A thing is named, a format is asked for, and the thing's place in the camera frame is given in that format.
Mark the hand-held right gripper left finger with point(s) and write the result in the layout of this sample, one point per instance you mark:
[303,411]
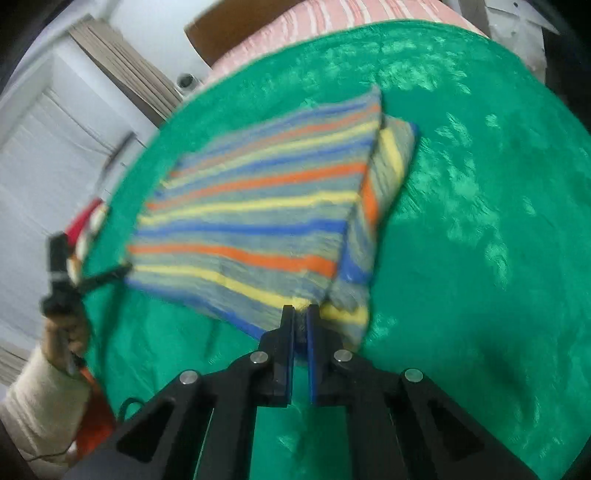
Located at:
[288,360]

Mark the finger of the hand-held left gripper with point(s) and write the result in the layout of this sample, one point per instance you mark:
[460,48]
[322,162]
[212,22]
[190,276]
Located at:
[106,276]

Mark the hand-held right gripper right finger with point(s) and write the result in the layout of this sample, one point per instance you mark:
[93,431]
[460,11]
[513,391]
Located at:
[314,364]

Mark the striped knit sweater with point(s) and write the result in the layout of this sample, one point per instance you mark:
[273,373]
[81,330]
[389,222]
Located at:
[258,207]

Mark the person's left hand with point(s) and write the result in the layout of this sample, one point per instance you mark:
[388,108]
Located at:
[64,339]

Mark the striped pillow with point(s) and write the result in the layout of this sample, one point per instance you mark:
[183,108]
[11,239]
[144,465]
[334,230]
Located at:
[90,240]

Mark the red cloth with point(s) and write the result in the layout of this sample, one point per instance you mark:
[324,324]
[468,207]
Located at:
[83,221]

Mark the orange cloth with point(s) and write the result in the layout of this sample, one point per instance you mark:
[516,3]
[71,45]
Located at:
[94,415]

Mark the beige curtain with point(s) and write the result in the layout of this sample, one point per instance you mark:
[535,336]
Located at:
[129,69]

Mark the small white fan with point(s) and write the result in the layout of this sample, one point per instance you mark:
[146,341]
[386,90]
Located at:
[189,81]

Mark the green blanket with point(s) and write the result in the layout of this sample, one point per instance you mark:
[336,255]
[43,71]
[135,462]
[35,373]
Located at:
[485,230]

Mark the wooden bed headboard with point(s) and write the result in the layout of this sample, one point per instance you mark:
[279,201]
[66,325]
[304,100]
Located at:
[217,32]

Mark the pink striped bed sheet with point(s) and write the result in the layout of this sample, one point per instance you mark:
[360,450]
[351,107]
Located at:
[346,18]

